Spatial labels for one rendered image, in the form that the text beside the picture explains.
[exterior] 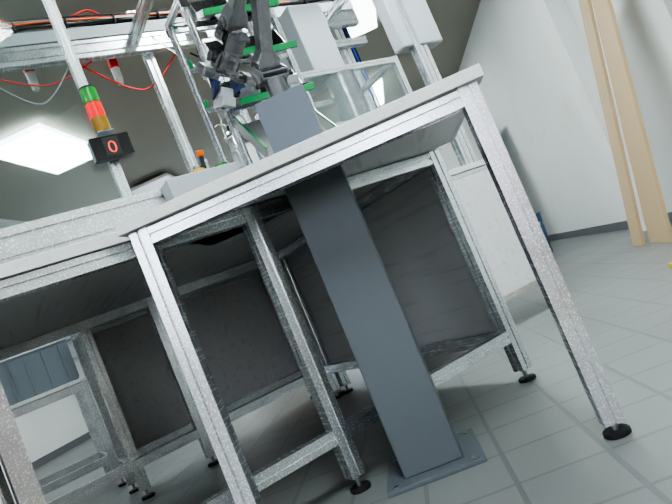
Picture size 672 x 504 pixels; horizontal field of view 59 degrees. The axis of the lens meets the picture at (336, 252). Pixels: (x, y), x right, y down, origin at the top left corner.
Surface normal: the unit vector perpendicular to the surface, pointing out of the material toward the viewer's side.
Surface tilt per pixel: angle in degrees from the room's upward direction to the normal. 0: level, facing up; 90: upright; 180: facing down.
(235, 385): 90
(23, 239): 90
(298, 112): 90
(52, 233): 90
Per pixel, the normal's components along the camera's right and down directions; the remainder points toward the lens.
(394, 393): -0.11, -0.02
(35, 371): 0.47, -0.25
